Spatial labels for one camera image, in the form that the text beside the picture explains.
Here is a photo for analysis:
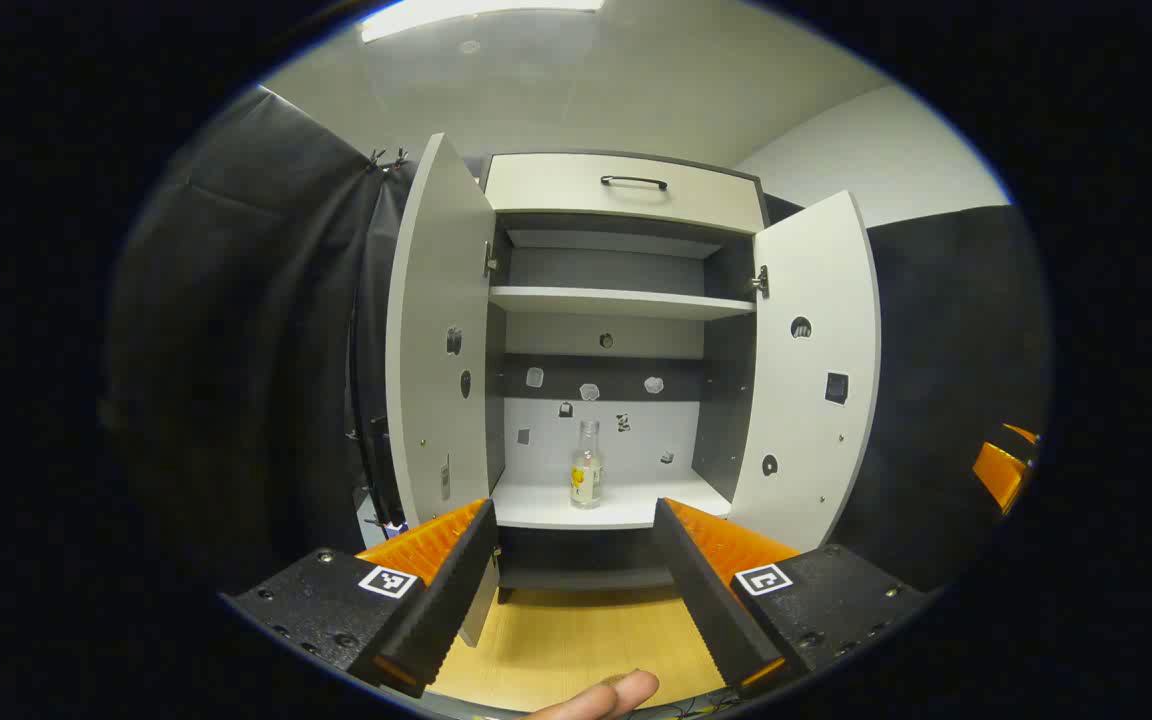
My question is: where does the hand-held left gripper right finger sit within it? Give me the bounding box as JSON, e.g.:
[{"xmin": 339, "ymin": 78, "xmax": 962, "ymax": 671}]
[{"xmin": 651, "ymin": 497, "xmax": 932, "ymax": 691}]

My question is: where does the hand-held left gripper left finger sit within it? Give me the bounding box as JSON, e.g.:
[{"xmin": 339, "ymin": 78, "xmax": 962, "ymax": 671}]
[{"xmin": 221, "ymin": 497, "xmax": 500, "ymax": 699}]

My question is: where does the clear glass bottle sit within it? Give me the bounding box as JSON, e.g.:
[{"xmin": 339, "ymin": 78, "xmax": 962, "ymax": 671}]
[{"xmin": 569, "ymin": 420, "xmax": 604, "ymax": 509}]

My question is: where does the white cabinet shelf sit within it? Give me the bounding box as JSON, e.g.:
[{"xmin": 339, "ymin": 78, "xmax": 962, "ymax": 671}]
[
  {"xmin": 491, "ymin": 470, "xmax": 732, "ymax": 531},
  {"xmin": 489, "ymin": 286, "xmax": 757, "ymax": 321}
]

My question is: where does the grey white cabinet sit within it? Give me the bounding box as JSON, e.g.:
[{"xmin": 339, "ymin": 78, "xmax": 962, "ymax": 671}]
[{"xmin": 481, "ymin": 150, "xmax": 772, "ymax": 606}]

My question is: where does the ceiling light panel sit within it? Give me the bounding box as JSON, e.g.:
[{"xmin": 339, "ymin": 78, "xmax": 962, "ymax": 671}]
[{"xmin": 361, "ymin": 0, "xmax": 605, "ymax": 43}]

